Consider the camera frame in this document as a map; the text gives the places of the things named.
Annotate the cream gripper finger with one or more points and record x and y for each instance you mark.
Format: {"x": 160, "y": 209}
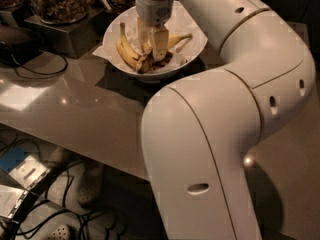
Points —
{"x": 158, "y": 37}
{"x": 142, "y": 35}

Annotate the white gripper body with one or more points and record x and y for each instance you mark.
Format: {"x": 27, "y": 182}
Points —
{"x": 152, "y": 12}

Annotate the spotted banana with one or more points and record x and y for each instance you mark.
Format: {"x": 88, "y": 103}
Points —
{"x": 174, "y": 40}

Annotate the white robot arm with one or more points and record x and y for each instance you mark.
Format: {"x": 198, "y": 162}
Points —
{"x": 196, "y": 131}

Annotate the left yellow banana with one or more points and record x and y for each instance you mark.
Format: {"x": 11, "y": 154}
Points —
{"x": 126, "y": 52}

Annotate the yellow banana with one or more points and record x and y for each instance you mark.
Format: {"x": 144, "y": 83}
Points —
{"x": 126, "y": 52}
{"x": 147, "y": 63}

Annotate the middle yellow banana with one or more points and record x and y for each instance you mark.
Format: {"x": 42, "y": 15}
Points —
{"x": 147, "y": 63}

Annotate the white bowl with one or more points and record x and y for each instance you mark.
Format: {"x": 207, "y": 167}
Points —
{"x": 126, "y": 67}

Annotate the steel jar stand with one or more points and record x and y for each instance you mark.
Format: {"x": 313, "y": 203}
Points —
{"x": 72, "y": 40}

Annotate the glass jar of nuts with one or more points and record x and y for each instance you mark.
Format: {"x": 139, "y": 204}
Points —
{"x": 57, "y": 12}

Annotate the dark round appliance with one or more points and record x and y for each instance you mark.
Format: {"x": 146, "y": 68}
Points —
{"x": 18, "y": 45}

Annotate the left steel stand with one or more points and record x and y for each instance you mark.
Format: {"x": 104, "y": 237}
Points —
{"x": 15, "y": 14}

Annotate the grey clog shoe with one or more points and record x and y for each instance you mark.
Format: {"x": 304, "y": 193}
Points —
{"x": 90, "y": 184}
{"x": 62, "y": 232}

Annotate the blue and silver box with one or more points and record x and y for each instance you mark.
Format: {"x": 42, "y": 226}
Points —
{"x": 25, "y": 168}

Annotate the silver flat device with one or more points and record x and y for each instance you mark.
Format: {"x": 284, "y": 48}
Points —
{"x": 11, "y": 200}

